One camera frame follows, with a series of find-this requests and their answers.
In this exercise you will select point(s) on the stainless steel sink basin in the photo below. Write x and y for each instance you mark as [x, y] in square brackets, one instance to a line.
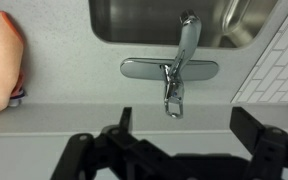
[140, 23]

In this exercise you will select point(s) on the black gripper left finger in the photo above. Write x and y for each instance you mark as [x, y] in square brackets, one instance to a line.
[125, 120]

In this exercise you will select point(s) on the orange cloth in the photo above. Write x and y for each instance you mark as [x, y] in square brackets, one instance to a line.
[0, 60]

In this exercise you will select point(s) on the chrome faucet with base plate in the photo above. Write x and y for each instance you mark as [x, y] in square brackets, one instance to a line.
[137, 68]

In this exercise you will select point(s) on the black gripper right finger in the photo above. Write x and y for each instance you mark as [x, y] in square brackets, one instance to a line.
[247, 128]

